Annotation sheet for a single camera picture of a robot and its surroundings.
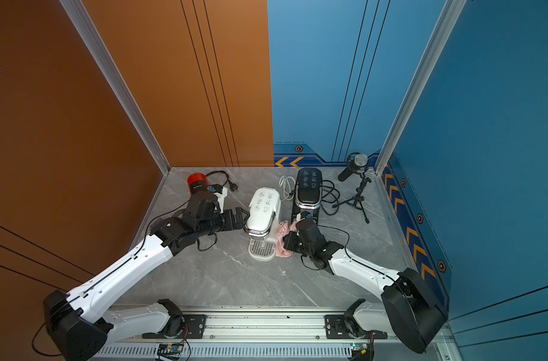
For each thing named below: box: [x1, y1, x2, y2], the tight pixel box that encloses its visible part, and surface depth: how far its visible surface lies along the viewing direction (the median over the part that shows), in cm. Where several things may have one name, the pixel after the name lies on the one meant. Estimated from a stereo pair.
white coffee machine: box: [243, 187, 282, 263], surface depth 79 cm
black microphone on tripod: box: [331, 151, 372, 225], surface depth 93 cm
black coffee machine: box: [291, 167, 323, 225], surface depth 84 cm
